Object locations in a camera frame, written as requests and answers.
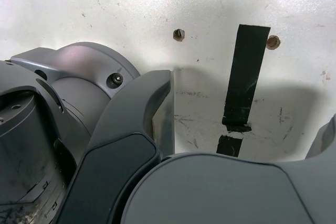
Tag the black tape strip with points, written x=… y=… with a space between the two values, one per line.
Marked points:
x=245 y=77

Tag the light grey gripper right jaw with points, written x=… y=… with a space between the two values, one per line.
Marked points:
x=223 y=195

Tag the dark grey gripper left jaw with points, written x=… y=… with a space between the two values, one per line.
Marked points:
x=118 y=155

